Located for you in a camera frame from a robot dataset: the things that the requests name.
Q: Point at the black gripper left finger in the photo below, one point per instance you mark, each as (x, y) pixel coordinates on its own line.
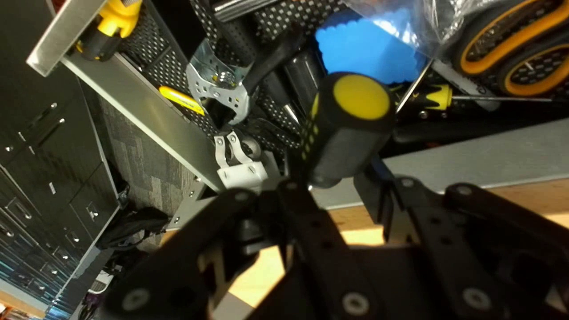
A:
(196, 273)

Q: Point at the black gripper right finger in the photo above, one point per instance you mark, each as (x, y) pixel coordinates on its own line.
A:
(486, 255)

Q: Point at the grey metal tool drawer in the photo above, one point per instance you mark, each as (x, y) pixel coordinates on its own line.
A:
(473, 158)

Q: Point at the black screwdriver with yellow cap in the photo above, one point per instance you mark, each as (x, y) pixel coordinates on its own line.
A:
(349, 136)

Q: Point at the small yellow precision screwdriver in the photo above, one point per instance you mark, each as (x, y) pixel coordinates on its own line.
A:
(438, 99)

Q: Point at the dark drawer cabinet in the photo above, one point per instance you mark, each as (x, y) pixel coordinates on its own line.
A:
(41, 167)

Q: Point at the wooden tool chest top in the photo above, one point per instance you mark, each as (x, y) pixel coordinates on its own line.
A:
(544, 195)

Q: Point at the orange and black scissors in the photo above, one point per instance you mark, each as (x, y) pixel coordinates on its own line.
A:
(482, 67)

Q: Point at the blue sponge block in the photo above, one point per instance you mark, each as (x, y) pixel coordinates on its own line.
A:
(367, 51)

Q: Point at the clear plastic bag of screws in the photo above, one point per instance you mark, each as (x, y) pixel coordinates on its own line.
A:
(427, 24)

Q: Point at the white plastic bracket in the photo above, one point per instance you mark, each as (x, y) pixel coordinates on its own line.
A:
(240, 175)

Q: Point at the aluminium profile rail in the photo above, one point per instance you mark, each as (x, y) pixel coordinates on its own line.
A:
(64, 33)

